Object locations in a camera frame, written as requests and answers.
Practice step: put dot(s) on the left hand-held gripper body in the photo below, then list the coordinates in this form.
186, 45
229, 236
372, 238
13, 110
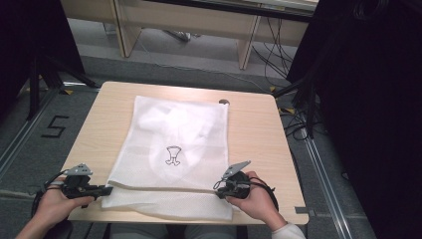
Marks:
78, 184

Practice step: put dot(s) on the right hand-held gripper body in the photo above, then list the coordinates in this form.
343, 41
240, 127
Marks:
237, 186

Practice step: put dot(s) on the white mesh laundry bag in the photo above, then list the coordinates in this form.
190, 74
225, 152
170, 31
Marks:
146, 202

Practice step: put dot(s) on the person's right hand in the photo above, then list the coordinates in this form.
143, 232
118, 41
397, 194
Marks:
255, 199

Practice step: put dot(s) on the person's left hand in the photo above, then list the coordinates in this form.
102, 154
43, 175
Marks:
56, 207

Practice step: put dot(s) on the black tape floor number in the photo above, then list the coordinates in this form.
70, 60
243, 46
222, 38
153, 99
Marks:
54, 126

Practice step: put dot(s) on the white garment with black print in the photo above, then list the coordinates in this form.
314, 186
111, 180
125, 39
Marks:
179, 132

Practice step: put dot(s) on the grey tape strip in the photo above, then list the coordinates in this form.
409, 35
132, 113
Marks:
303, 210

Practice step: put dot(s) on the black metal stand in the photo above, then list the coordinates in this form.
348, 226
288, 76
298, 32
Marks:
49, 73
307, 99

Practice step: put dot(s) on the black curtain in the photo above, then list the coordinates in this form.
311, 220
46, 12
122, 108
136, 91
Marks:
30, 40
371, 99

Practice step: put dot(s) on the light wooden desk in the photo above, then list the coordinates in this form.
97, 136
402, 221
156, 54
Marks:
185, 16

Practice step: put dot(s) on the metal floor rail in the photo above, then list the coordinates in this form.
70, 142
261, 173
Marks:
326, 186
23, 132

